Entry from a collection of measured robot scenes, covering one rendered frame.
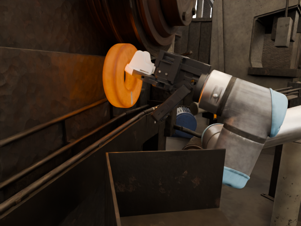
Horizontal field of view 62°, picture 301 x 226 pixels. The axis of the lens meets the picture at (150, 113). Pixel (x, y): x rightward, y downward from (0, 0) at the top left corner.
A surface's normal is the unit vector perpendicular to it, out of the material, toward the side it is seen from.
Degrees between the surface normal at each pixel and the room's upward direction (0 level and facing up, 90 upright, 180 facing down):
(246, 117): 78
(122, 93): 88
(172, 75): 91
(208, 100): 108
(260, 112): 89
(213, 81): 57
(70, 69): 90
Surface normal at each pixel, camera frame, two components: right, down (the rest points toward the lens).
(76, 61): 0.93, 0.11
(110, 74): -0.36, 0.06
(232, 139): -0.63, -0.11
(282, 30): -0.58, 0.13
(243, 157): 0.00, 0.15
